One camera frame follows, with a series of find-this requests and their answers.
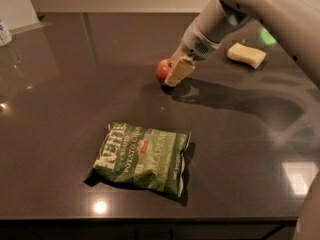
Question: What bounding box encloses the white bottle with label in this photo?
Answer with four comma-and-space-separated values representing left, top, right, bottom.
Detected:
0, 19, 13, 47

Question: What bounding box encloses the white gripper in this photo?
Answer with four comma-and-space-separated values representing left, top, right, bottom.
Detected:
164, 20, 220, 87

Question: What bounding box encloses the yellow sponge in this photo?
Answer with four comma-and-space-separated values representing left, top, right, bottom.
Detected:
227, 43, 266, 69

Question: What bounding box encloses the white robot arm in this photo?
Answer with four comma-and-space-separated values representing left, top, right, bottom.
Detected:
171, 0, 320, 240

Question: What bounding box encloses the red apple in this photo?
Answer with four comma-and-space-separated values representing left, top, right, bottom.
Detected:
156, 59, 173, 84

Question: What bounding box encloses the green jalapeno chip bag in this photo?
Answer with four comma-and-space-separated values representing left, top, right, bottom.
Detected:
84, 122, 190, 198

